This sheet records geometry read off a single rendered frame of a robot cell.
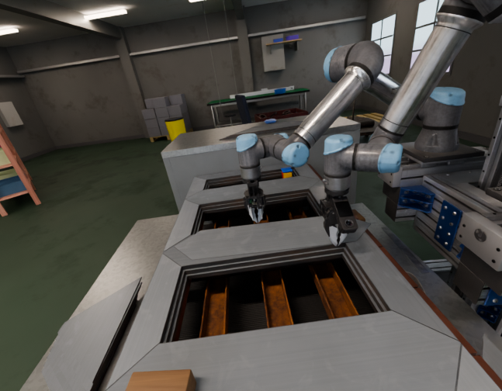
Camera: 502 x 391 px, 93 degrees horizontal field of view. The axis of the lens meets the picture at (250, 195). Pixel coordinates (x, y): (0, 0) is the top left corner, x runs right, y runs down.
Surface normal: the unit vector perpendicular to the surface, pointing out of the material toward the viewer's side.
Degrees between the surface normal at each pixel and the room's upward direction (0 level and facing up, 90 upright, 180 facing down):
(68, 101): 90
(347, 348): 0
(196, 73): 90
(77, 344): 0
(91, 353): 0
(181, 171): 90
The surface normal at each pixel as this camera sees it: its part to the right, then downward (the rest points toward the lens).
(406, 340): -0.13, -0.89
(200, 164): 0.06, 0.44
